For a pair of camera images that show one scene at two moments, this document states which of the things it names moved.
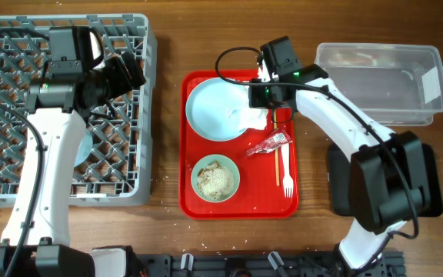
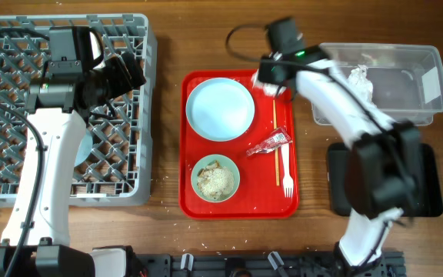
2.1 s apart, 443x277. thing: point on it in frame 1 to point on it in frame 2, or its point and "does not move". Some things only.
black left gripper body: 113,79 does not move
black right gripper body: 262,95 to 266,72
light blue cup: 84,148 does not move
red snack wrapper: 278,139 does not move
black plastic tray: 338,177 does not move
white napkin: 254,118 to 359,81
